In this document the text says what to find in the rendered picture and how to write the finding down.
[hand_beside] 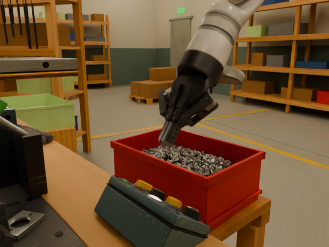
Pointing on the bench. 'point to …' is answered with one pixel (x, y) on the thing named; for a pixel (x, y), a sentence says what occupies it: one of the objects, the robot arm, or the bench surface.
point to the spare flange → (31, 217)
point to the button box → (148, 217)
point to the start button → (144, 185)
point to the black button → (158, 192)
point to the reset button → (174, 201)
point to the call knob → (192, 211)
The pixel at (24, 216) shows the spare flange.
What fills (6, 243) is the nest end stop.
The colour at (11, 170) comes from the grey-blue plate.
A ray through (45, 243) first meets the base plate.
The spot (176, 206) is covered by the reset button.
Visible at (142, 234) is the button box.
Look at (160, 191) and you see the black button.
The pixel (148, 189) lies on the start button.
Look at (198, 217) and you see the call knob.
